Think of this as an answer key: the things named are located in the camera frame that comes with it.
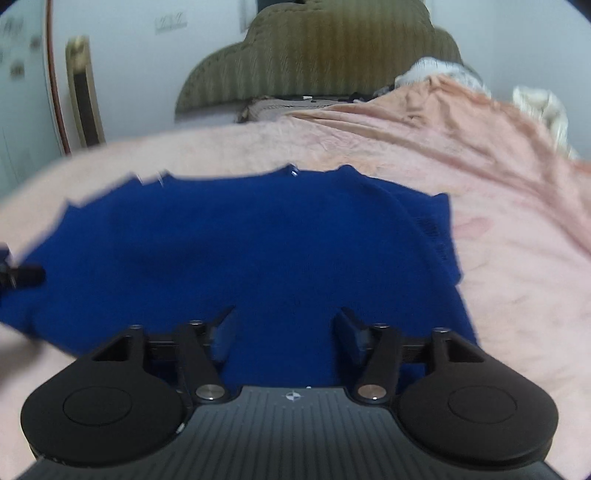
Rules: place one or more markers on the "green padded headboard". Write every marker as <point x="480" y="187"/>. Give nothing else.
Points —
<point x="314" y="50"/>

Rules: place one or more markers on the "white patterned cloth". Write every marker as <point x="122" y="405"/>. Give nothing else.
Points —
<point x="438" y="71"/>

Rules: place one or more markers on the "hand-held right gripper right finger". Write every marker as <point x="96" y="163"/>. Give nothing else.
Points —
<point x="351" y="339"/>

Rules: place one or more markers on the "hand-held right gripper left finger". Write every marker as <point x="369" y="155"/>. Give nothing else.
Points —
<point x="224" y="339"/>

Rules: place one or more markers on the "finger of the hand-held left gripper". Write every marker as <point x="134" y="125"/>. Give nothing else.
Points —
<point x="27" y="275"/>

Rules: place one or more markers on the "gold tower fan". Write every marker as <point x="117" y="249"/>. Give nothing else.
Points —
<point x="85" y="92"/>

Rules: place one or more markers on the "blue beaded sweater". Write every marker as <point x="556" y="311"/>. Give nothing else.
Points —
<point x="231" y="240"/>

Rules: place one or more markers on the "cream fluffy blanket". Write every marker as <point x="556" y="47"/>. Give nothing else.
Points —
<point x="547" y="110"/>

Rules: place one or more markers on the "frosted glass door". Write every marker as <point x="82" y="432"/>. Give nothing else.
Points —
<point x="23" y="92"/>

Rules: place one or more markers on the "pink bedspread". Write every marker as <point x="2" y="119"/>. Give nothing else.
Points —
<point x="508" y="230"/>

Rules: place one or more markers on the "dark cloth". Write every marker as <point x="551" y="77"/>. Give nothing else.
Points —
<point x="364" y="97"/>

